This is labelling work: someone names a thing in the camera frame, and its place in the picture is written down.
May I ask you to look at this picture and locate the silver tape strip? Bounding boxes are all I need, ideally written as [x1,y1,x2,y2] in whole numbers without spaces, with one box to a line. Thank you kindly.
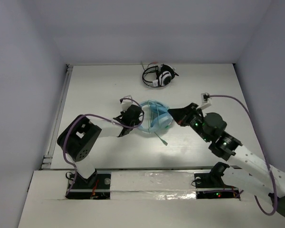
[110,171,196,200]

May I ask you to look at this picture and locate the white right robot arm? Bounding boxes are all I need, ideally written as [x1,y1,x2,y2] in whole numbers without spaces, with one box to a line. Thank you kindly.
[168,103,285,217]

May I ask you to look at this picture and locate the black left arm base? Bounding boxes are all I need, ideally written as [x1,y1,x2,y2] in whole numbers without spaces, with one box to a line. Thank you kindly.
[66,171,111,200]

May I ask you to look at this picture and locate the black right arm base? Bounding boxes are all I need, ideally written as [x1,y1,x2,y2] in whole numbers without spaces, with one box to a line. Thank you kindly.
[191,162,241,199]

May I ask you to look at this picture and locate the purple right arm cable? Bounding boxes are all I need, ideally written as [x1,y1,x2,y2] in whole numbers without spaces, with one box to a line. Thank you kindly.
[209,94,279,216]

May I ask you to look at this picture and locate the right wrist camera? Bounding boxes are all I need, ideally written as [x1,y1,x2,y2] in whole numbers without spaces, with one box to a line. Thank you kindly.
[197,93,211,110]

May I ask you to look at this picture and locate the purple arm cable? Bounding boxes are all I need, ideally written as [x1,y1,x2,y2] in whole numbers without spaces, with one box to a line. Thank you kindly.
[62,98,144,198]
[209,94,279,216]

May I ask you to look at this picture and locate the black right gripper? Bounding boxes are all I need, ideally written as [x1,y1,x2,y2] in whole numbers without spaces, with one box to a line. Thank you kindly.
[168,103,210,143]

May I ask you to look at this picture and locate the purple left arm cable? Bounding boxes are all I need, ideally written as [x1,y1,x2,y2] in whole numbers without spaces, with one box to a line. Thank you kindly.
[62,98,144,198]

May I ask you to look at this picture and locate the light blue headphones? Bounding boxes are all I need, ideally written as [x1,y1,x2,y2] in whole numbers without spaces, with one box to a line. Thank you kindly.
[138,100,173,133]

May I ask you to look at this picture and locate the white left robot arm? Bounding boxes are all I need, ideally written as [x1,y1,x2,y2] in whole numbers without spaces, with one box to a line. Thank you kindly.
[57,104,144,187]

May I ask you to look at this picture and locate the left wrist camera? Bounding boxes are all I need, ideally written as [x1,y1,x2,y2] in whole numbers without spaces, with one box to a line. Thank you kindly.
[120,95,133,112]

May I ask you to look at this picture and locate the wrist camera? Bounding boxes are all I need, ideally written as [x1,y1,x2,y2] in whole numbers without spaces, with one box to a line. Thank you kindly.
[197,93,211,110]
[120,95,133,112]

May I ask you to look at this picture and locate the black and white headphones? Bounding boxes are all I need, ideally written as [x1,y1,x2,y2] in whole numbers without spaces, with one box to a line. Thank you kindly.
[142,64,180,88]

